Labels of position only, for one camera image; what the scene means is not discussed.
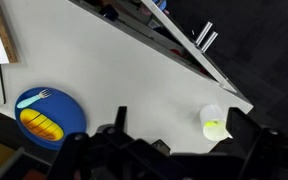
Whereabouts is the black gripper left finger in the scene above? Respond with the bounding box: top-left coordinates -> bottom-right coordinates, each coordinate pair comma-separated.
114,105 -> 128,133

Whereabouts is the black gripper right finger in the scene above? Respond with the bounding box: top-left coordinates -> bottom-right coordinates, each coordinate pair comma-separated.
226,106 -> 262,152

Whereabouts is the yellow marker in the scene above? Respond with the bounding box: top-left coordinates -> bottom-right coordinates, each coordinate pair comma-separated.
204,120 -> 220,129

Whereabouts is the white cup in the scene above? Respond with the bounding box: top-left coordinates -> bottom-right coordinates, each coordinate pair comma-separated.
199,104 -> 233,142

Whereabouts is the blue plate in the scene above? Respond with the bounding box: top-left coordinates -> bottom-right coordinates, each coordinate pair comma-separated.
14,87 -> 88,151

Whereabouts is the white drawer front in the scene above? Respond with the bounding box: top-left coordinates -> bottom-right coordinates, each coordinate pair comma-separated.
140,0 -> 238,94

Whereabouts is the fork with light blue handle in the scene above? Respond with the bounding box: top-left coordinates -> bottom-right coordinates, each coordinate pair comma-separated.
16,88 -> 53,110

